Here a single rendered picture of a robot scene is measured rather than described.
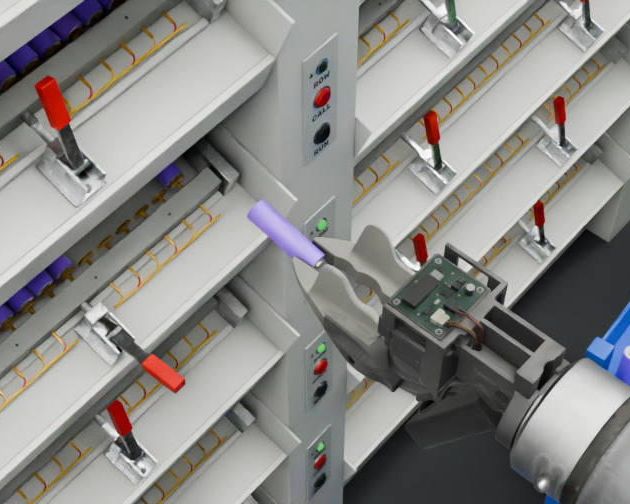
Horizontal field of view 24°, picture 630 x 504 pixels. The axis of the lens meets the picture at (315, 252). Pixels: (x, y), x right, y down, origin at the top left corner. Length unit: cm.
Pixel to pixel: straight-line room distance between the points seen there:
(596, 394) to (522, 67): 70
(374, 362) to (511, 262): 93
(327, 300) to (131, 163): 17
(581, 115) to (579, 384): 91
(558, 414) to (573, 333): 111
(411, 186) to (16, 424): 54
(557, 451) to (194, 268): 37
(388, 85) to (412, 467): 74
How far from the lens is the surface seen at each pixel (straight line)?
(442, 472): 192
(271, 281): 130
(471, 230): 170
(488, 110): 156
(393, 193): 147
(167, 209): 117
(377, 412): 179
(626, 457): 94
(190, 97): 103
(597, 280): 212
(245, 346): 137
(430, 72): 133
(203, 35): 106
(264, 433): 154
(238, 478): 152
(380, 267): 105
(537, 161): 178
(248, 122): 115
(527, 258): 194
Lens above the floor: 169
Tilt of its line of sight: 53 degrees down
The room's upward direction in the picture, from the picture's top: straight up
